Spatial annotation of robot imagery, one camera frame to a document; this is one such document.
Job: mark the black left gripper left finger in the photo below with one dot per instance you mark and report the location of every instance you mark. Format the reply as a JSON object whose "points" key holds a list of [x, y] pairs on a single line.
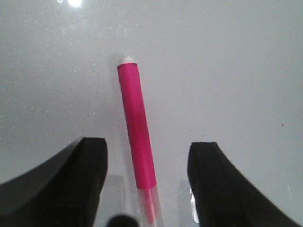
{"points": [[63, 191]]}

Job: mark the pink marker pen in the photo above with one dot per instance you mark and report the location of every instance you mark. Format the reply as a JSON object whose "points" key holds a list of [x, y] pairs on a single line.
{"points": [[139, 139]]}

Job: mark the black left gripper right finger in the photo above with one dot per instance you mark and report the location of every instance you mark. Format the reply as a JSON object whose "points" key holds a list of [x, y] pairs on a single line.
{"points": [[224, 196]]}

